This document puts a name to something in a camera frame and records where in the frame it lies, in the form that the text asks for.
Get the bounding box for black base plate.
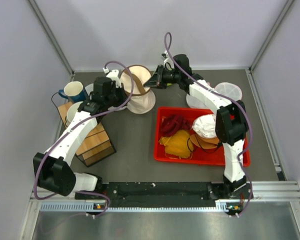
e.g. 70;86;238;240
74;181;256;208

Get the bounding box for dark red lace bra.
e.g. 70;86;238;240
160;114;191;137

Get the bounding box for white lace bra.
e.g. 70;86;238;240
192;114;217;139

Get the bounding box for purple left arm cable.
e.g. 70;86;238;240
33;60;135;219

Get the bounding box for white mesh bag grey trim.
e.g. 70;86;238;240
85;83;94;97

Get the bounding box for beige laundry bag brown zipper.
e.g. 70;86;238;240
120;64;156;115

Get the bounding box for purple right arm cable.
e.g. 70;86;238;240
163;31;253;218

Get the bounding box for red plastic bin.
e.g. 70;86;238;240
153;106;251;168

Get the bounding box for orange bra black straps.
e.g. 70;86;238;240
186;131;223;155

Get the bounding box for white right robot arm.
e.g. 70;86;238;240
143;54;249;198

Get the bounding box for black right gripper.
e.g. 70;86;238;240
145;64;182;89

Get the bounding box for yellow lace bra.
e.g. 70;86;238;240
158;129;194;159

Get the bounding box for black wire wooden rack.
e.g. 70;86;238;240
56;102;116;167

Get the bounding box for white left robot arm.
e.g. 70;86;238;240
33;69;129;200

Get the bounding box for blue mug white inside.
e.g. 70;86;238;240
57;81;89;104

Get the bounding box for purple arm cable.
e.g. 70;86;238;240
163;31;253;218
33;60;135;219

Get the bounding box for grey cable duct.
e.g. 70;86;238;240
39;198;243;213

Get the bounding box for white bowl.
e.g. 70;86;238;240
65;101;83;127

